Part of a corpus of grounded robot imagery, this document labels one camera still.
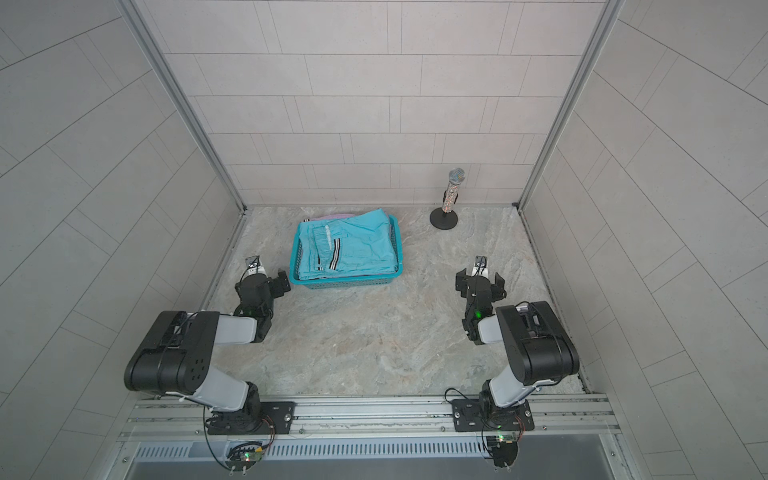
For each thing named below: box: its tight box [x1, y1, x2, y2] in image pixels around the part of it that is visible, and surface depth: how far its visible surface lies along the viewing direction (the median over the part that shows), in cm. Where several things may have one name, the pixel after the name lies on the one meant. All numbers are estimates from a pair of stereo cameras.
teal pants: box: [298, 209, 399, 280], surface depth 93 cm
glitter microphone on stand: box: [430, 167, 466, 230], surface depth 107 cm
